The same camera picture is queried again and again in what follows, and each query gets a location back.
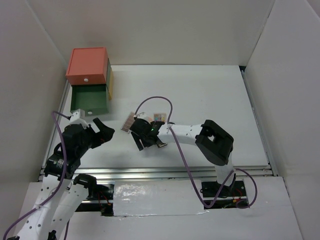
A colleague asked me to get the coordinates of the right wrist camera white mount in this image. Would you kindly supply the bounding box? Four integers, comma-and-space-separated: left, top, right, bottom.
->
133, 112, 147, 119

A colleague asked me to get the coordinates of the green drawer box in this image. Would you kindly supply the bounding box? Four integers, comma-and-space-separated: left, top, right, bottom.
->
70, 59, 112, 117

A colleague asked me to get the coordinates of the coral top drawer box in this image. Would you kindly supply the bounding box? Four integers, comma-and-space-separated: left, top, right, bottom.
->
65, 47, 108, 86

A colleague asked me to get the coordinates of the colourful square eyeshadow palette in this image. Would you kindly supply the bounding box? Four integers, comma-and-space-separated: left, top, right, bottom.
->
153, 113, 167, 122

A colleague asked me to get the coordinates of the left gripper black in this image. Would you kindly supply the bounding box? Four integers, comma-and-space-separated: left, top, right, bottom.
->
77, 117, 115, 156

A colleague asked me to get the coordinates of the aluminium table rail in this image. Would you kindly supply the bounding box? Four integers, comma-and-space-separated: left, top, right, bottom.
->
37, 166, 278, 182

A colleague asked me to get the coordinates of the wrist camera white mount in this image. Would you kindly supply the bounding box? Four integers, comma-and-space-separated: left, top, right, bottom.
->
69, 109, 89, 128
133, 112, 147, 119

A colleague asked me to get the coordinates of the brown eyeshadow palette silver case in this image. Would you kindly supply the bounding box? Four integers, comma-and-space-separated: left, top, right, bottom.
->
156, 140, 168, 148

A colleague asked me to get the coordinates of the white foil-edged cover panel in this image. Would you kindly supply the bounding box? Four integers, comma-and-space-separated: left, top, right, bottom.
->
113, 180, 205, 217

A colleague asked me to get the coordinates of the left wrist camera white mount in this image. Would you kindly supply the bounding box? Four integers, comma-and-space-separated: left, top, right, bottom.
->
69, 109, 89, 128

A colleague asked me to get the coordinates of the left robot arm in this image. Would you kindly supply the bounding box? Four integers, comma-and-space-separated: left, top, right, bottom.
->
3, 116, 115, 240

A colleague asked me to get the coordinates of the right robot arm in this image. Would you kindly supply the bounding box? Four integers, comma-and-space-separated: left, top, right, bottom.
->
130, 118, 235, 196

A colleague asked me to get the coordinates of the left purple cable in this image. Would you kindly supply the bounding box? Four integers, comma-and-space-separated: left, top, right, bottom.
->
4, 111, 76, 240

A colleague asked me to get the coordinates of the long pink-brown eyeshadow palette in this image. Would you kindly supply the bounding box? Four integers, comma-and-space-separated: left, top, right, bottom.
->
120, 112, 135, 134

